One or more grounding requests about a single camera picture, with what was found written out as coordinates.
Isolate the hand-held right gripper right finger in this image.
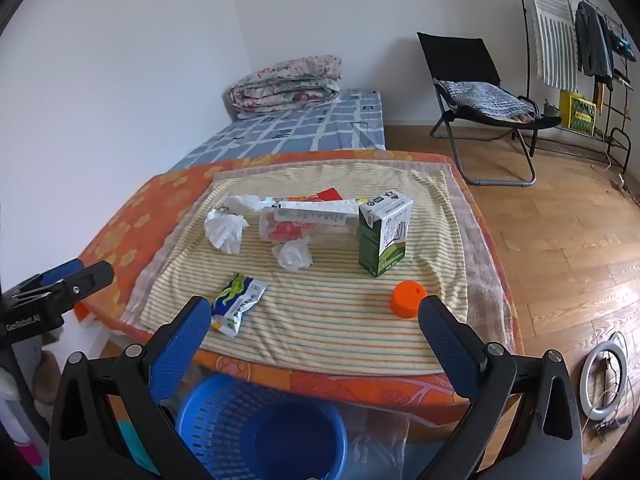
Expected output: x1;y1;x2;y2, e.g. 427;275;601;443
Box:
417;295;583;480

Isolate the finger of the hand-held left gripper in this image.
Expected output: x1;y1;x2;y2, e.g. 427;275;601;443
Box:
50;261;115;311
5;258;83;293

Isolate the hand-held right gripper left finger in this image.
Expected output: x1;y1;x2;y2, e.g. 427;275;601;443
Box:
48;296;213;480

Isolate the orange plastic cap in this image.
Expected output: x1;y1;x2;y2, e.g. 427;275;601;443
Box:
391;281;427;320

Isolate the green white snack packet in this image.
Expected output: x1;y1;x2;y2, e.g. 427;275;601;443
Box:
210;272;267;338

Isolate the large white tissue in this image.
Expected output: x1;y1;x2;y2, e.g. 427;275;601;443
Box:
204;207;249;255

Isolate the blue plastic basket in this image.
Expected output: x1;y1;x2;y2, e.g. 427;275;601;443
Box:
175;372;348;480

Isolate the green white milk carton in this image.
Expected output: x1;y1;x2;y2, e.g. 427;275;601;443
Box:
356;190;414;278

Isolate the small white tissue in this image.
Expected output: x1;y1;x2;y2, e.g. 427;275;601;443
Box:
271;240;313;272

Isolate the clear plastic bottle teal cap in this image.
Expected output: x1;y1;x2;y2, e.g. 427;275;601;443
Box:
260;207;360;244

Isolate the white ridged wrapper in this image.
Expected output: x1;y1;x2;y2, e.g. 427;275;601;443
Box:
272;201;362;226

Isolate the brown cloth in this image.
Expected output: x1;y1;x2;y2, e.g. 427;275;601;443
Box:
32;350;63;406

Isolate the white plush cloth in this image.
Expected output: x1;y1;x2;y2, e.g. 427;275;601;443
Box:
0;365;31;441

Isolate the clear plastic bag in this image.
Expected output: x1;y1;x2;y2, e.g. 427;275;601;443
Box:
345;405;411;480

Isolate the teal cloth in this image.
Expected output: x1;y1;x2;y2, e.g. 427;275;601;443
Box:
115;420;161;480

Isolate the yellow striped cloth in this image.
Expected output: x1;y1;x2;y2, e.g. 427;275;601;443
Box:
140;167;468;376

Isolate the pink cloth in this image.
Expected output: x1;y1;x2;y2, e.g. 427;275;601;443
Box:
12;437;46;476

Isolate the bed with blue checked sheet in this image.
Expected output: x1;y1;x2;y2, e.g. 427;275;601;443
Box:
172;89;388;171

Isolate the blue checked chair cushion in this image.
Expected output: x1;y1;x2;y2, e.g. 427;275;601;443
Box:
442;80;536;123

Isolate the folded floral quilt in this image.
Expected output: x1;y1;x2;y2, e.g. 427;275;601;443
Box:
229;55;343;121

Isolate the black folding chair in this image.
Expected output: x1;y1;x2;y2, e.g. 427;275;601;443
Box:
416;32;563;188

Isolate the black metal drying rack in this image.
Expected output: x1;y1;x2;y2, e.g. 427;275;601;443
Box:
512;0;638;171

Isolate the white green striped towel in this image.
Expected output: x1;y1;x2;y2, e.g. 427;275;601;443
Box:
520;0;581;88

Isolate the dark grey jacket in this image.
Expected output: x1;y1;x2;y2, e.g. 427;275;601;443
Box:
575;1;615;91

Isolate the blue hanging cloth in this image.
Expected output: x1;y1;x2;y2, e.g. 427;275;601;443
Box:
602;15;638;61

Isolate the white ring light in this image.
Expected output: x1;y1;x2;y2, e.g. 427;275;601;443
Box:
580;345;628;418

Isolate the white floor cable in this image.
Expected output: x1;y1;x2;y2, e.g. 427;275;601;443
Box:
605;145;628;191

